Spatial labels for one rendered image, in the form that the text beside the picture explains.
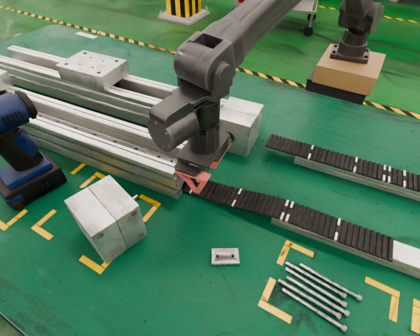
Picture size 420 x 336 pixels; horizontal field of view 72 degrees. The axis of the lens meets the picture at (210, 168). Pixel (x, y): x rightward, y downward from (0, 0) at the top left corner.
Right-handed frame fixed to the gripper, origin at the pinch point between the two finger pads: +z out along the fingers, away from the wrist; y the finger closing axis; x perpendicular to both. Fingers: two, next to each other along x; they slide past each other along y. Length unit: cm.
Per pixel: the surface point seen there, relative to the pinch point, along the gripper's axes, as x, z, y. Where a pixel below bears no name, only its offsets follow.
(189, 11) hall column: -166, 71, -294
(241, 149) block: 3.0, 2.4, -14.0
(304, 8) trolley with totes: -34, 56, -313
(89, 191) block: -15.1, -5.1, 16.2
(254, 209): 11.9, 1.9, 2.0
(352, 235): 30.1, 1.3, 0.5
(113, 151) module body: -19.1, -3.9, 4.9
